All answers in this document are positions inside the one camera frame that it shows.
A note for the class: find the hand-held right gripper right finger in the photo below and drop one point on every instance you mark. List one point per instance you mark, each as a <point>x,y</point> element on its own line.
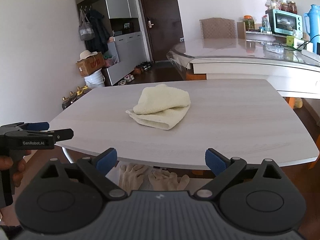
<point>215,162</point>

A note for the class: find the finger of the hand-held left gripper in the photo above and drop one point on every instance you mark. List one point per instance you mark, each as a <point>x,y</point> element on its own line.
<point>63,134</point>
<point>37,126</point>

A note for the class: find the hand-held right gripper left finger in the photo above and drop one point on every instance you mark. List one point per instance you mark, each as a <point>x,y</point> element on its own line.
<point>107,158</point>

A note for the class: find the cream towel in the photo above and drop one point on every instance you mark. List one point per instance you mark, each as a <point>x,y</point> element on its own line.
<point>160,105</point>

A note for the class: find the person's left hand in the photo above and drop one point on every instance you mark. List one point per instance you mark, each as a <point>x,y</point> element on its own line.
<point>19,172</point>

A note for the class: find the white work glove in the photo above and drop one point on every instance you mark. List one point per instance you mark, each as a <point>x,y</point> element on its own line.
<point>170,182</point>
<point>132,177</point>

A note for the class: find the group of gold-capped bottles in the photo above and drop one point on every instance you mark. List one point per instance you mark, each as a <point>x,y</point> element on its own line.
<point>67,102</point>

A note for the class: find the white plastic bucket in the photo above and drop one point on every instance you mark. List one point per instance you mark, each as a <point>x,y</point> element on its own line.
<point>95,80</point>

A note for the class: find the brown cardboard box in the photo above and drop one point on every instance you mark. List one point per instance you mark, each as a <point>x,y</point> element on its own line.
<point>87,67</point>

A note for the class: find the straw hat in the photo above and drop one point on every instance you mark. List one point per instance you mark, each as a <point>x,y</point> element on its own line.
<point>86,54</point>

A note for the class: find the row of shoes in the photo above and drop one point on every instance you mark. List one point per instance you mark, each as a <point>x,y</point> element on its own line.
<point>140,67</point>

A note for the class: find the white dining table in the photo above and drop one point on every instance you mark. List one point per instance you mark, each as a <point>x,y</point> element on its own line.
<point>237,65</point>

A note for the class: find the grey hanging bag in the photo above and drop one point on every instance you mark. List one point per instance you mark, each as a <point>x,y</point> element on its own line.
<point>86,31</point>

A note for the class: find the dark hanging jacket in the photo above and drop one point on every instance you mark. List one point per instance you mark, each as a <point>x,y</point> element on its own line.
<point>100,33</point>

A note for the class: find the beige woven chair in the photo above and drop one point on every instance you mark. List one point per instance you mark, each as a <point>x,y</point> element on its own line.
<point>217,28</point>

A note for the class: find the brown wooden board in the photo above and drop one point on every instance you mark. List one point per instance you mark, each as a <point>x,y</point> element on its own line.
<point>241,31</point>

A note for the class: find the grey hallway cabinet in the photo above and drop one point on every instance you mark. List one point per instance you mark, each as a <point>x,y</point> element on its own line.
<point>120,2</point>

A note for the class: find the orange-lidded glass jar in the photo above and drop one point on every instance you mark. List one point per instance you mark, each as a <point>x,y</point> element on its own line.
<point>249,23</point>

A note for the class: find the white power strip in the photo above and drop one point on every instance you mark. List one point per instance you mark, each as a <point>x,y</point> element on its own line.
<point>310,54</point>

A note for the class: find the green tissue box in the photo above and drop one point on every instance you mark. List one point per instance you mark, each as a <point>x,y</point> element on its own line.
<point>293,41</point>

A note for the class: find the teal toaster oven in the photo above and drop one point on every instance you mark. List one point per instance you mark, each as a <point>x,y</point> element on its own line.
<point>285,21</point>

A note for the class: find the dark brown door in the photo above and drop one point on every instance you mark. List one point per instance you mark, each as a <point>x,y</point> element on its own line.
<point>160,7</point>

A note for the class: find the blue thermos jug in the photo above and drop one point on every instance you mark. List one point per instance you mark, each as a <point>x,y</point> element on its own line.
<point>313,25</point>

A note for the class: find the jar with red contents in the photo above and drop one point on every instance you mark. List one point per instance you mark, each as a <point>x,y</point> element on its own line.
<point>293,7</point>
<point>284,7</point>

